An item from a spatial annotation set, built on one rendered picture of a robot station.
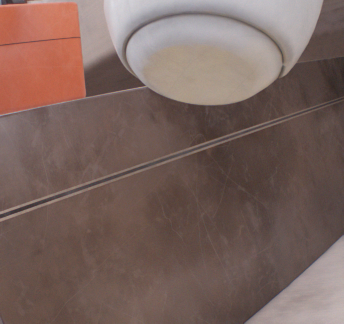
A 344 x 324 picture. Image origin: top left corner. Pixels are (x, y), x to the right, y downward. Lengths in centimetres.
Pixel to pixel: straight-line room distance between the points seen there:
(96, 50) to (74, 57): 77
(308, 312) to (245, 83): 59
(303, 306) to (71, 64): 49
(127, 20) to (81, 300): 41
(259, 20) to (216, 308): 59
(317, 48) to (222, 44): 503
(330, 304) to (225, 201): 22
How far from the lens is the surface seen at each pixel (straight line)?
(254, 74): 23
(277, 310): 83
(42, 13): 63
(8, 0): 72
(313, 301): 82
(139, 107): 69
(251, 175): 85
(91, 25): 142
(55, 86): 62
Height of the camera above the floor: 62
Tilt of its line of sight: 3 degrees down
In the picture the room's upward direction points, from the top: 16 degrees counter-clockwise
